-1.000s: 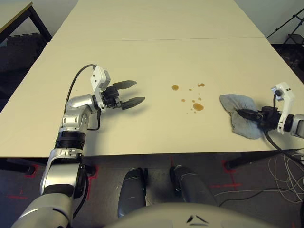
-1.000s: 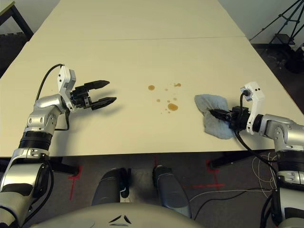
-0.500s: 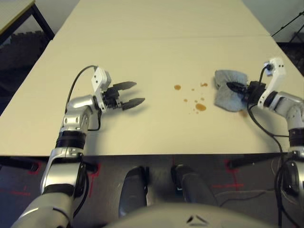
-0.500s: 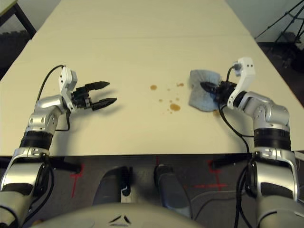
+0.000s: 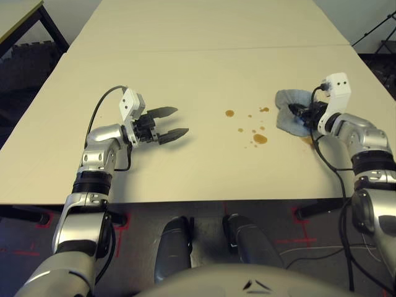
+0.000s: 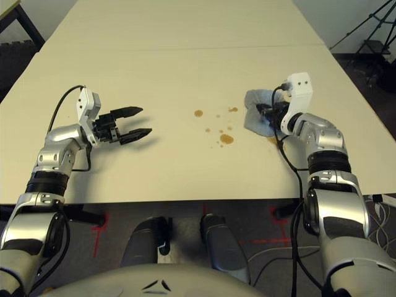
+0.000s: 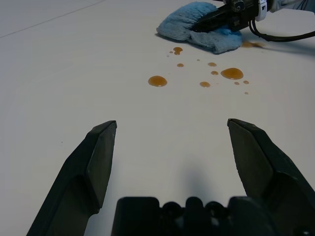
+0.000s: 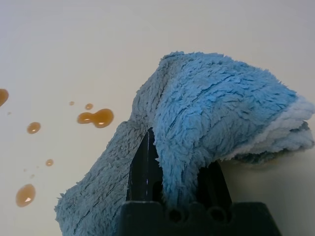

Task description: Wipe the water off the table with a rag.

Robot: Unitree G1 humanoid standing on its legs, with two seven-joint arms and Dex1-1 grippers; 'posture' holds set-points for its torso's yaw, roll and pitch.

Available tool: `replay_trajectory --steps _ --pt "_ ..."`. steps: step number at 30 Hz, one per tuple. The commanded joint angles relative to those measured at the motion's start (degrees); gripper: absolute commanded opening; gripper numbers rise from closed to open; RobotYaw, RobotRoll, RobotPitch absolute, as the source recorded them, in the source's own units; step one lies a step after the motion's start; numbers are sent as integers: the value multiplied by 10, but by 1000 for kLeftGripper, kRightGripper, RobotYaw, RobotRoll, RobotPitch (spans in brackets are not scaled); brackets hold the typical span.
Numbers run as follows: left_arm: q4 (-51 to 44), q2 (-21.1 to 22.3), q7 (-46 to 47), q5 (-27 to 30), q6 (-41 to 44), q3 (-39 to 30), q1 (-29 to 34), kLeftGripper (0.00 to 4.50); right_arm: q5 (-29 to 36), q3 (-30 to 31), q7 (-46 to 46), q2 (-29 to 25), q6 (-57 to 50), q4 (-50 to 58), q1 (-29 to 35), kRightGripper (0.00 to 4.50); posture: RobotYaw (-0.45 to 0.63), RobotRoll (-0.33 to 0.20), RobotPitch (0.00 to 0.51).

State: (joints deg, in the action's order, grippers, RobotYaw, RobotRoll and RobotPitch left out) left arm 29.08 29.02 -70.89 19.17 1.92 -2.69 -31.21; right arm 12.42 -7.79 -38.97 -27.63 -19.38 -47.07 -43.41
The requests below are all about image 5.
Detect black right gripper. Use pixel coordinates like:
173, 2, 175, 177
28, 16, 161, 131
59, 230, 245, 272
289, 101, 329, 127

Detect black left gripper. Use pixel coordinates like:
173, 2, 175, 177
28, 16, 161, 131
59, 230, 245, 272
131, 106, 189, 146

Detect light blue-grey rag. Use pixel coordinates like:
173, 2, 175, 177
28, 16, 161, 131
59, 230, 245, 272
274, 88, 314, 137

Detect black floor mat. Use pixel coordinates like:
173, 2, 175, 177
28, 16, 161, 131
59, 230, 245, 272
357, 52, 396, 101

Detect black table foot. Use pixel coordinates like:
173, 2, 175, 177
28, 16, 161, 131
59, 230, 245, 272
296, 199, 352, 221
0, 205, 52, 225
106, 210, 129, 226

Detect black tripod stand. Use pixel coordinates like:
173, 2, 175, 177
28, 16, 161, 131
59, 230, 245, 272
351, 11, 396, 48

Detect black folding stand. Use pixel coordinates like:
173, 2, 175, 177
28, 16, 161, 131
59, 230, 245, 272
379, 39, 396, 58

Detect grey left robot leg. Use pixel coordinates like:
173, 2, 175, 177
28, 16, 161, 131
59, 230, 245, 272
153, 215, 195, 285

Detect grey robot leg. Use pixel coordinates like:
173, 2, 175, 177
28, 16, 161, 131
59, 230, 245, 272
153, 215, 195, 285
222, 213, 285, 270

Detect grey right robot leg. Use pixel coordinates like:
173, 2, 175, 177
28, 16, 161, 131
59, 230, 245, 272
222, 213, 285, 270

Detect black puzzle-edge foam mat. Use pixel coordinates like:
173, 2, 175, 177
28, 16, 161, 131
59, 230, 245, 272
0, 39, 67, 149

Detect grey robot torso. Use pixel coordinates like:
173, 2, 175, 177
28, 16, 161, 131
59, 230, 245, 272
136, 264, 344, 297

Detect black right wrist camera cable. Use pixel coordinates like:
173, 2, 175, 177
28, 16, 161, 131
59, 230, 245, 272
310, 83, 359, 291

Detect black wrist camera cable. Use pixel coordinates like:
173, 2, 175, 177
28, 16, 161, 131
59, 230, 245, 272
85, 85, 132, 173
310, 83, 359, 291

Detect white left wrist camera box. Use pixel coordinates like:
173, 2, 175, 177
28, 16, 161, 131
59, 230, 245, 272
119, 88, 147, 146

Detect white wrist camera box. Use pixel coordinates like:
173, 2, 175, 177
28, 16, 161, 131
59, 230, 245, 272
317, 72, 353, 136
119, 88, 147, 146

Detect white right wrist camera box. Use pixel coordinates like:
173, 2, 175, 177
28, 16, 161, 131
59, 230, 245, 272
317, 72, 353, 136

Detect black left wrist camera cable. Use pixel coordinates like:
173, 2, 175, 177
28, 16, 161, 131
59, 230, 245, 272
85, 85, 132, 173

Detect white floor cable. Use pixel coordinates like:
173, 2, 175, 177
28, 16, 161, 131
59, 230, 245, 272
280, 244, 380, 257

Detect black floor cable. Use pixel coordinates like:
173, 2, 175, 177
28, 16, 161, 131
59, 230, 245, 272
284, 249, 344, 270

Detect side table with black frame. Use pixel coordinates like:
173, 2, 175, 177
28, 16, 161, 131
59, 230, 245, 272
0, 0, 71, 58

